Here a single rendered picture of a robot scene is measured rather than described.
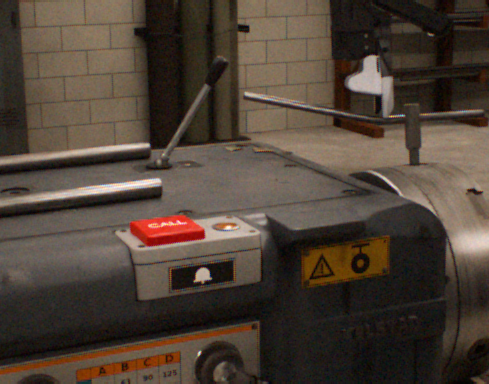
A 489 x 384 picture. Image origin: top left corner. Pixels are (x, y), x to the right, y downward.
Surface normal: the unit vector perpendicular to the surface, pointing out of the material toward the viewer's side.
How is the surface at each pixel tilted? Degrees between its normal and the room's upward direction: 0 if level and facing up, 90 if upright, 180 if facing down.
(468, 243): 57
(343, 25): 84
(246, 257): 90
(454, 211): 41
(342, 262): 90
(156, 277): 90
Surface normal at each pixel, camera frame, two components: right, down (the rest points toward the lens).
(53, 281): 0.38, -0.11
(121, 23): 0.41, 0.21
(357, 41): -0.06, 0.13
